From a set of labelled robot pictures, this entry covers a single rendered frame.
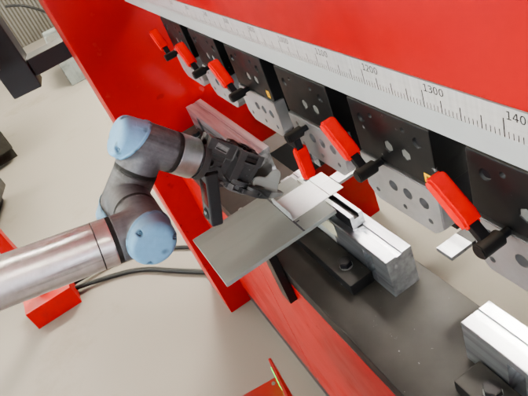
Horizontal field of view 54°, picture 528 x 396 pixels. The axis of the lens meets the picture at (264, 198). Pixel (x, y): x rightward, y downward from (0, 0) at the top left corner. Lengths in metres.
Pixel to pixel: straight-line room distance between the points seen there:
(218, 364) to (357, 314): 1.28
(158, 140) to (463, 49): 0.54
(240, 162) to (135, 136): 0.20
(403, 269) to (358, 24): 0.53
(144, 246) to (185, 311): 1.74
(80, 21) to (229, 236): 0.89
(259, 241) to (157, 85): 0.90
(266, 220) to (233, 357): 1.20
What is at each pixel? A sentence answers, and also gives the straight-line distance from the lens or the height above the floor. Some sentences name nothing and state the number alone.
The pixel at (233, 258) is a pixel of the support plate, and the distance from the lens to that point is 1.04.
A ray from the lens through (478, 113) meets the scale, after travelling 0.51.
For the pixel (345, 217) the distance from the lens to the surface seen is 1.03.
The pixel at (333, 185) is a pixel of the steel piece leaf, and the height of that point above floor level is 1.00.
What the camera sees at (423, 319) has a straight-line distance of 0.99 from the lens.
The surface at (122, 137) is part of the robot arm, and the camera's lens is 0.86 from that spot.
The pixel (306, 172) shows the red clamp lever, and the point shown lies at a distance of 0.87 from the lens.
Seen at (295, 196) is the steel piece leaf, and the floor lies 1.00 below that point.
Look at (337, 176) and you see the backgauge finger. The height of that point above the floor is 1.01.
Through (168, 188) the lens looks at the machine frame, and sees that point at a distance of 1.94.
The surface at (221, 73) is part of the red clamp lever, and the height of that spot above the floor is 1.30.
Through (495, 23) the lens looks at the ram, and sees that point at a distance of 0.45.
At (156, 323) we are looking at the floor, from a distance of 2.54.
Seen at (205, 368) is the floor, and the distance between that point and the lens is 2.25.
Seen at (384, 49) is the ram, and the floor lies 1.42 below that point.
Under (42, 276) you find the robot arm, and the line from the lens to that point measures 0.79.
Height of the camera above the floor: 1.66
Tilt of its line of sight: 35 degrees down
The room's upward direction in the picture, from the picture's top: 24 degrees counter-clockwise
